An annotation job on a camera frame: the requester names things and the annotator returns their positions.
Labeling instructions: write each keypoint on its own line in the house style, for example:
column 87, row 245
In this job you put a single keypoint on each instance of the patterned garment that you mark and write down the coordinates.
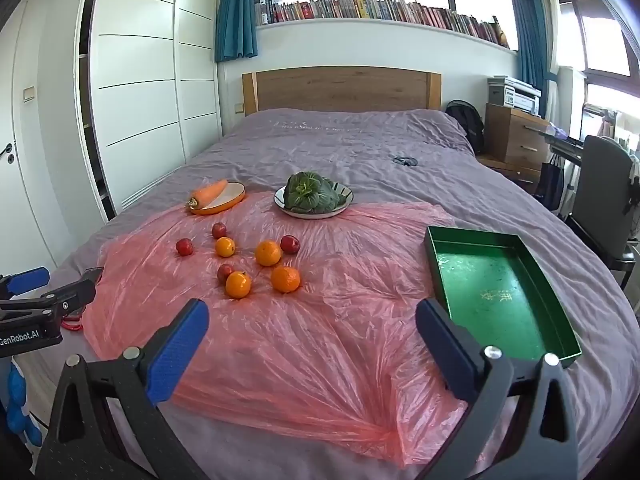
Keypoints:
column 634, row 175

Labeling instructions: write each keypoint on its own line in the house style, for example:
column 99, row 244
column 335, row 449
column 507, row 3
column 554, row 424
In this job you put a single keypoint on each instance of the orange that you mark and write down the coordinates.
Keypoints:
column 285, row 279
column 225, row 246
column 238, row 284
column 268, row 253

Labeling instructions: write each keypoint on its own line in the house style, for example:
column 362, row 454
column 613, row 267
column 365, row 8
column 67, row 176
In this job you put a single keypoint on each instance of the orange rimmed plate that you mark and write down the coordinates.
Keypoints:
column 229, row 200

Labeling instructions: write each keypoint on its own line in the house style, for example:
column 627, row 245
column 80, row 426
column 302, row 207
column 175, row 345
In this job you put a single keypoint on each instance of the carrot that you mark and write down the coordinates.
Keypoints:
column 210, row 192

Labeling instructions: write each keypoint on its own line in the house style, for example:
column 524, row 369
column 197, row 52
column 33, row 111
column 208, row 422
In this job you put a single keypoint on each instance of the wooden dresser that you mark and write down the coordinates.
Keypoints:
column 512, row 132

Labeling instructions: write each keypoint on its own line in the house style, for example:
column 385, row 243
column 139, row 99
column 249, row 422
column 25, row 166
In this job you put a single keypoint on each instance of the blue object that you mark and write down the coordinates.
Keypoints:
column 17, row 400

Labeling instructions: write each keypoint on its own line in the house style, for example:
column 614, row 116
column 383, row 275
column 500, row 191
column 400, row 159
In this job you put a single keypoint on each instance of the green metal tray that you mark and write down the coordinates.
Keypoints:
column 490, row 285

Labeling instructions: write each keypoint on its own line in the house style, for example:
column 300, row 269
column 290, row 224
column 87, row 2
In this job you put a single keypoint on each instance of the red object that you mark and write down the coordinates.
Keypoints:
column 72, row 324

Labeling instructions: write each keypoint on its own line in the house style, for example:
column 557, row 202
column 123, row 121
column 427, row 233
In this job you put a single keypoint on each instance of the white printer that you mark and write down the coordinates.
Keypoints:
column 522, row 95

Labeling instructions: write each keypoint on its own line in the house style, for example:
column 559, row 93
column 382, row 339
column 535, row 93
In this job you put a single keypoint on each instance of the wooden headboard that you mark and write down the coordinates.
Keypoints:
column 340, row 87

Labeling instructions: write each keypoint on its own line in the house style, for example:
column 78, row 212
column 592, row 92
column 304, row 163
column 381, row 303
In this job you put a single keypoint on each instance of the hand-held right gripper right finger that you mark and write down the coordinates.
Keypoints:
column 445, row 355

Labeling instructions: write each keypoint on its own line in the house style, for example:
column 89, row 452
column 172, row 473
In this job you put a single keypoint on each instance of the pink plastic sheet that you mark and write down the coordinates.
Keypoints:
column 320, row 320

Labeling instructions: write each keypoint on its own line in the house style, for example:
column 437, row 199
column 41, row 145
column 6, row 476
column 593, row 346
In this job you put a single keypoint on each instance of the grey office chair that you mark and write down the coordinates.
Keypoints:
column 600, row 175

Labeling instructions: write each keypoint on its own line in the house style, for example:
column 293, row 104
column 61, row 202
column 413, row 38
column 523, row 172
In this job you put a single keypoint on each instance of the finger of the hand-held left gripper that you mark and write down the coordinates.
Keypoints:
column 27, row 280
column 75, row 292

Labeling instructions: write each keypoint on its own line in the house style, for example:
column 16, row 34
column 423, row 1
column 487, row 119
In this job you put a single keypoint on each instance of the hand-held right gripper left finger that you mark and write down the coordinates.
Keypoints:
column 180, row 345

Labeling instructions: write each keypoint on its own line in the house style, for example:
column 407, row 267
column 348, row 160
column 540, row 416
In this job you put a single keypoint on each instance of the wall light switch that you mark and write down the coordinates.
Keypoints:
column 29, row 93

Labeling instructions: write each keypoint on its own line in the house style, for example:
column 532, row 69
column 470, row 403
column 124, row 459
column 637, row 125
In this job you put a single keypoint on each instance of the white wardrobe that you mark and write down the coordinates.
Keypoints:
column 140, row 70

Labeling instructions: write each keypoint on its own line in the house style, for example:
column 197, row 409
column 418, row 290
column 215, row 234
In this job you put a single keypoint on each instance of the blue curtain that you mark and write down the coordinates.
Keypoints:
column 530, row 45
column 235, row 15

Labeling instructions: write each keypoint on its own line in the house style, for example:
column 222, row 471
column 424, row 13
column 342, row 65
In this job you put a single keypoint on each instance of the bok choy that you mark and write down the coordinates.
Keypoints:
column 310, row 192

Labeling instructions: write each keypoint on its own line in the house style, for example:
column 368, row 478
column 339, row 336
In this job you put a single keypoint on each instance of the small red apple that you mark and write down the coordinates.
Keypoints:
column 184, row 246
column 224, row 272
column 219, row 230
column 290, row 244

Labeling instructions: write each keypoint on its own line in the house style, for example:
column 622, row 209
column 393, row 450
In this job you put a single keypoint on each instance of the navy bag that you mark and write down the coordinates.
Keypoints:
column 549, row 185

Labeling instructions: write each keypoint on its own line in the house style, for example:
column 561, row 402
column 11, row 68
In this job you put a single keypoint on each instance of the grey desk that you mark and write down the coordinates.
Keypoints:
column 565, row 146

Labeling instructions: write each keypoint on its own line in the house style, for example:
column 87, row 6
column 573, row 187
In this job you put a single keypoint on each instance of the black backpack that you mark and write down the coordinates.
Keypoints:
column 465, row 122

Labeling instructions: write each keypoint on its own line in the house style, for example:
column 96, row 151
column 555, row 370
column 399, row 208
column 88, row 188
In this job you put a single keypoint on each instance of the row of books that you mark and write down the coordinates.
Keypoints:
column 380, row 10

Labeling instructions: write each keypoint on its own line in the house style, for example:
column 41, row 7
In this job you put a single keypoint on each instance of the white plate green pattern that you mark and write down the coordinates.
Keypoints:
column 346, row 194

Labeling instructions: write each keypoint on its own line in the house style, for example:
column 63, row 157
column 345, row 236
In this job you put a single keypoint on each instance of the white door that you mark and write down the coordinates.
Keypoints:
column 25, row 160

